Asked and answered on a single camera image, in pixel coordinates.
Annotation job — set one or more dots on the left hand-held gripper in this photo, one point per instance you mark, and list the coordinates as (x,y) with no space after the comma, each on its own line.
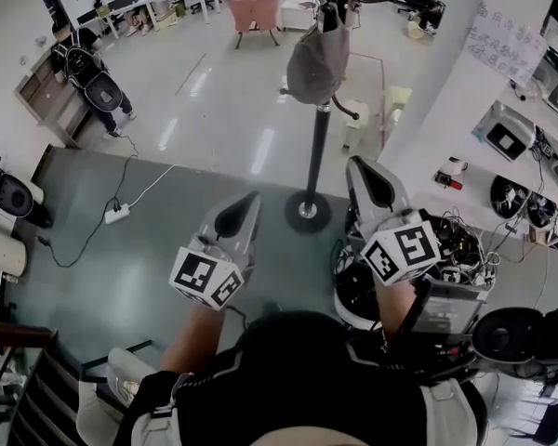
(232,249)

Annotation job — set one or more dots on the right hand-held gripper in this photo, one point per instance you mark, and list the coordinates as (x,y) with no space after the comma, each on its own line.
(376,230)

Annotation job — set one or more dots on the black coat stand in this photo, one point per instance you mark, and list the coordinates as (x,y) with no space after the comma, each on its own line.
(317,147)

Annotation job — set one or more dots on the grey fabric item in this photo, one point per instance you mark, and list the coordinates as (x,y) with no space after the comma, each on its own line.
(318,68)

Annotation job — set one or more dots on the person's right forearm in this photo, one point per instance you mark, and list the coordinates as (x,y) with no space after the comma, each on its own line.
(395,305)

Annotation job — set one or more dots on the person's left forearm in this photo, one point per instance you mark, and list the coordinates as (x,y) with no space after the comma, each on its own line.
(200,332)

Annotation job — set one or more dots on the small red black device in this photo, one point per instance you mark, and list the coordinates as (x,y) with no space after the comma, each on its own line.
(450,174)

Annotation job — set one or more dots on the grey floor mat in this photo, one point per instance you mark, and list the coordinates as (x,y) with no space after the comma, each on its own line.
(135,267)

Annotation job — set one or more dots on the grey metal box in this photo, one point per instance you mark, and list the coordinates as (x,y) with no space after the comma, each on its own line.
(451,307)

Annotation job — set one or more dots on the white waste bin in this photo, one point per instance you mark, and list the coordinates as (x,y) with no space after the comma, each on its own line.
(355,121)

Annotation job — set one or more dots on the white power strip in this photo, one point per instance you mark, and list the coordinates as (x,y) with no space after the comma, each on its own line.
(117,213)

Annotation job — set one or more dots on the pale yellow box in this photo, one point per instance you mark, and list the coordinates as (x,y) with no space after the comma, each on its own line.
(396,105)

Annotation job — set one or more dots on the black round open case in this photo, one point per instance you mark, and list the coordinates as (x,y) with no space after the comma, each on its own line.
(543,212)
(509,195)

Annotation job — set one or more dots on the white case with black inlay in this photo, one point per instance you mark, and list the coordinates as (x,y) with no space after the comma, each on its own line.
(507,133)

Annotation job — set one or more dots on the black padded open case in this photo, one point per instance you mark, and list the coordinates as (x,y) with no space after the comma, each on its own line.
(516,337)

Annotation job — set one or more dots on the small yellow bin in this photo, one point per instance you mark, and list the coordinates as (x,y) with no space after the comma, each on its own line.
(415,30)

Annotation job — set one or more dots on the person's light trouser leg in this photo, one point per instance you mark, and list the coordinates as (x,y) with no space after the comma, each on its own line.
(97,407)

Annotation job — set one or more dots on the black round speaker case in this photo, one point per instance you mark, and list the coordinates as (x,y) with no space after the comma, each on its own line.
(14,198)

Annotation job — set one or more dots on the white handwritten paper sign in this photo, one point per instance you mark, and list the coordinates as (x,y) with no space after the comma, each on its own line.
(504,40)

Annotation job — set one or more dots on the cream cylinder container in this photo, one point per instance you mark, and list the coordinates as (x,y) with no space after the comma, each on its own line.
(2,251)

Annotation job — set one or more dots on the wooden cabinet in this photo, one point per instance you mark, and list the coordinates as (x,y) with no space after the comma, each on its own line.
(51,105)

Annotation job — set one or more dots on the white low table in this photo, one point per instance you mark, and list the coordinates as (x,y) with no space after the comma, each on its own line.
(300,9)

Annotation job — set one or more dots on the pink chair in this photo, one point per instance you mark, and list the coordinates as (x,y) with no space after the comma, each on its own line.
(253,12)

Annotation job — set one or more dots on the dark wooden shelf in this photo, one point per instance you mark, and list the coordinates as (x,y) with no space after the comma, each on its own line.
(23,388)

